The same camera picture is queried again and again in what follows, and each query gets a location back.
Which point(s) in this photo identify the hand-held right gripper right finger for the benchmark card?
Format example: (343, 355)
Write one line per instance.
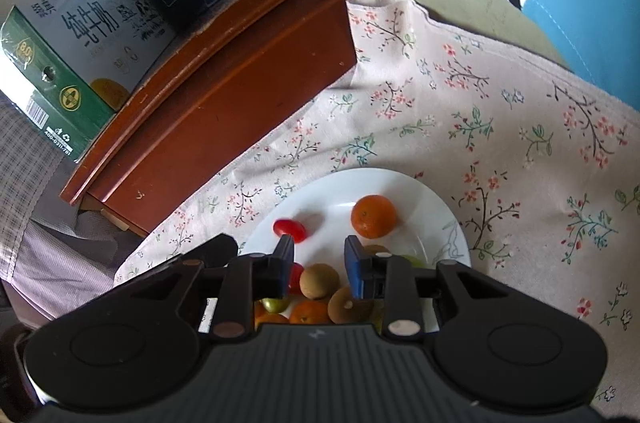
(352, 270)

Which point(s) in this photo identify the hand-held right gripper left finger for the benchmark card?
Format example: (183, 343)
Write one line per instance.
(286, 264)

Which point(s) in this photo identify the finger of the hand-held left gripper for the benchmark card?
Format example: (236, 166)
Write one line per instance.
(220, 249)

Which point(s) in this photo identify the red tomato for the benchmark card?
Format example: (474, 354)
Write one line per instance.
(290, 229)
(296, 275)

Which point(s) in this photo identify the brown kiwi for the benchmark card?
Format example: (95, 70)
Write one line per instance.
(320, 279)
(350, 305)

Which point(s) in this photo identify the green tomato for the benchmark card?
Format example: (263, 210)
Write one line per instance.
(412, 260)
(274, 304)

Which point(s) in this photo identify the large orange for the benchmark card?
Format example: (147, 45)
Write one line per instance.
(267, 319)
(307, 314)

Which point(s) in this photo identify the small orange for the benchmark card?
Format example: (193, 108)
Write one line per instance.
(374, 215)

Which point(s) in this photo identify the white plate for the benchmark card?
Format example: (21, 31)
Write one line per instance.
(330, 198)

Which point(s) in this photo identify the brown wooden cabinet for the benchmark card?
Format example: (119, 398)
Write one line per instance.
(225, 103)

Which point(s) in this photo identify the floral tablecloth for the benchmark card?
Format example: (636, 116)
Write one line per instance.
(450, 128)

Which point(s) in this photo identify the purple checked cloth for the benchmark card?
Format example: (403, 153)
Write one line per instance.
(30, 203)

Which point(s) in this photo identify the green carton box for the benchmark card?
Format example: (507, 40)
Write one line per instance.
(75, 48)

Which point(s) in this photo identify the blue cloth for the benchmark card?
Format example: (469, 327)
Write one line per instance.
(575, 3)

